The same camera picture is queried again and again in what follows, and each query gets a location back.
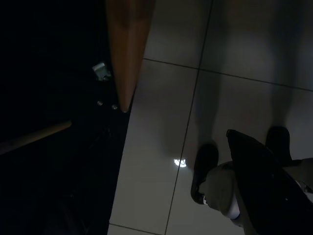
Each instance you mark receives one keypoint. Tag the white metal hinge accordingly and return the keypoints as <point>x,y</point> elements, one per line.
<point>100,71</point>

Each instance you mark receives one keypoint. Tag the small silver round screw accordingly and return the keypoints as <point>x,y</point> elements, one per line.
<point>114,106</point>
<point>99,103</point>

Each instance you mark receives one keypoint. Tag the brown wooden bar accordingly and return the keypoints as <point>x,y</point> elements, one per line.
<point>36,137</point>

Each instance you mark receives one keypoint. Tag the grey robot left leg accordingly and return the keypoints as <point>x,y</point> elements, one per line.
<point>220,191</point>

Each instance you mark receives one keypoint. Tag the orange-brown wooden door panel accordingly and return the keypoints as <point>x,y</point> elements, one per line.
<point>127,49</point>

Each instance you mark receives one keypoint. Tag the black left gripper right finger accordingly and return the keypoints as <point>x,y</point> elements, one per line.
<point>276,166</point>

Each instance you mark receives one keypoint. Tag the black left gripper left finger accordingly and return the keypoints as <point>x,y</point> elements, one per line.
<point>254,195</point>

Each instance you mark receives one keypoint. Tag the black cabinet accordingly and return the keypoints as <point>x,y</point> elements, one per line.
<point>49,73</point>

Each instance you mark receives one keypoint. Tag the black robot left foot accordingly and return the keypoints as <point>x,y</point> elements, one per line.
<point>205,156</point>

